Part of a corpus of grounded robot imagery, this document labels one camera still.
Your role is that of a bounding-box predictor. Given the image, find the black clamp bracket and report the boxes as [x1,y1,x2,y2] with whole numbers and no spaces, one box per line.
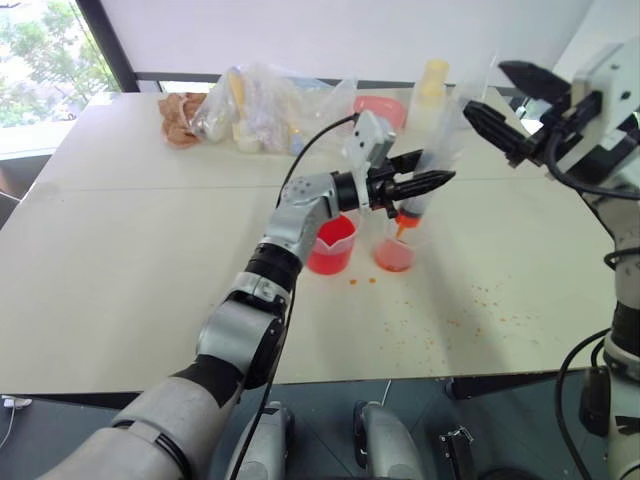
[438,424,476,480]

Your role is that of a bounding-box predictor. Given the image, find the clear plastic wrapper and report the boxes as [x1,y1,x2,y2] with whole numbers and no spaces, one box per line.
[444,52,501,134]

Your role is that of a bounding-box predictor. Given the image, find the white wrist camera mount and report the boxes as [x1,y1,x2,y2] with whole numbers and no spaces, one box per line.
[342,110,399,215]
[569,42,640,151]

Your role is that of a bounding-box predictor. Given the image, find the black window frame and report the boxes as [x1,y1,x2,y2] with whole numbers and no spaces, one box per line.
[74,0,224,94]

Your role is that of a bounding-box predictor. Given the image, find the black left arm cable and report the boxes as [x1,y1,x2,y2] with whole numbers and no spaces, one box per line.
[222,113,361,480]

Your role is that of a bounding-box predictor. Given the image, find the orange-tipped squeeze bottle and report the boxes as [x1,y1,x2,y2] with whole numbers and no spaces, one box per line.
[392,117,464,240]

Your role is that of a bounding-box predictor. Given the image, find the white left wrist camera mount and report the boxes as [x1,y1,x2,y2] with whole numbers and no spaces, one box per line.
[342,110,399,215]

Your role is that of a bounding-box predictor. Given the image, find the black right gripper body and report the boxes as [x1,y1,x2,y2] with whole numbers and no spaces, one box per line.
[529,89,606,167]

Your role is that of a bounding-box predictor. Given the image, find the silver rounded robot leg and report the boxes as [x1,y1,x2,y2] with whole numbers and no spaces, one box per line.
[352,398,441,480]
[224,399,296,480]

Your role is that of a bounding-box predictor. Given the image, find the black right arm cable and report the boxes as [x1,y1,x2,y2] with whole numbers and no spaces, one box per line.
[555,327,617,480]

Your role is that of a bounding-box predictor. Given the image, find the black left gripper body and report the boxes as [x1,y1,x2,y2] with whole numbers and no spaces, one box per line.
[367,162,402,219]

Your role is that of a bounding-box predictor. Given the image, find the pale yellow plastic bottle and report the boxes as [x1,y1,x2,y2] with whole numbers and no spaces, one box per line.
[407,58,451,132]

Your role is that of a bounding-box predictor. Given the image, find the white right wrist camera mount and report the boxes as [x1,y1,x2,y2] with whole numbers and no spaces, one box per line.
[569,42,640,151]

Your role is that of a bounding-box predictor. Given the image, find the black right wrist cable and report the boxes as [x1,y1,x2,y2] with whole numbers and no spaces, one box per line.
[544,122,640,201]

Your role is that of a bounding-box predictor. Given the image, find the clear plastic bag of supplies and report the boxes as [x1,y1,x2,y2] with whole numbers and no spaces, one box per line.
[192,62,359,156]

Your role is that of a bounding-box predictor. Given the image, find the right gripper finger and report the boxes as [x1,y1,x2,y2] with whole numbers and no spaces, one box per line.
[498,59,572,109]
[462,99,544,171]

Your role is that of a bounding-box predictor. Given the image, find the pink plastic bowl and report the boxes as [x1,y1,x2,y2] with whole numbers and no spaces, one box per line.
[353,94,407,130]

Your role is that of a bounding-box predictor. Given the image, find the clear cup with little red liquid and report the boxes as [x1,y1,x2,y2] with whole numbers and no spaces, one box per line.
[372,219,419,274]

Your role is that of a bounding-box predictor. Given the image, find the small white cup in bag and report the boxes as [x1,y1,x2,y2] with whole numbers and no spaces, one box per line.
[234,122,264,154]

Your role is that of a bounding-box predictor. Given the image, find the yellow tube in bag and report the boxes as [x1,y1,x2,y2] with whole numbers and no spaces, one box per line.
[227,67,249,119]

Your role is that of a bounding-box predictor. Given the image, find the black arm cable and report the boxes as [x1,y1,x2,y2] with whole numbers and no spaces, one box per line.
[222,113,361,480]
[555,327,617,480]

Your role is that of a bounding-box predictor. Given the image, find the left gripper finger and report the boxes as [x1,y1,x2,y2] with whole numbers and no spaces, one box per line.
[388,148,425,176]
[392,169,457,204]

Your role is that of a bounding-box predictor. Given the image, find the clear cup full of red liquid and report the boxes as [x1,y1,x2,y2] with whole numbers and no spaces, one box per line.
[305,215,357,276]

